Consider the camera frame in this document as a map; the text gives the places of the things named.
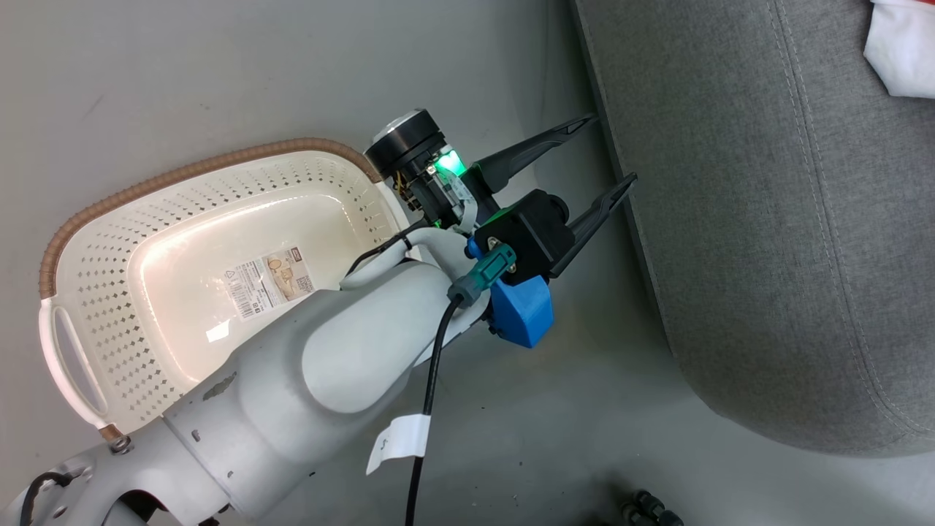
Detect grey fabric sofa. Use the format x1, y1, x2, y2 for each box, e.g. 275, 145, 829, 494
570, 0, 935, 458

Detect printed basket label sticker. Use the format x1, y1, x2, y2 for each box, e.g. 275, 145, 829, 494
223, 247, 316, 321

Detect black corrugated hose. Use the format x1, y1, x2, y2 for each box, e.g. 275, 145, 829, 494
621, 489, 685, 526

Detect white garment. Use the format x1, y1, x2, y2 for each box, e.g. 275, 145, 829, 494
863, 0, 935, 100

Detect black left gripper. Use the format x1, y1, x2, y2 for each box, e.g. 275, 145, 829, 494
364, 110, 638, 279

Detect black cable with white tag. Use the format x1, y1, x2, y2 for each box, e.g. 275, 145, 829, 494
365, 245, 518, 526

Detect white perforated laundry basket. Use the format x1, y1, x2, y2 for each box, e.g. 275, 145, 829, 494
38, 137, 419, 443

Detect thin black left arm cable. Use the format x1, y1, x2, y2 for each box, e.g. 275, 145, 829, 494
343, 223, 439, 278

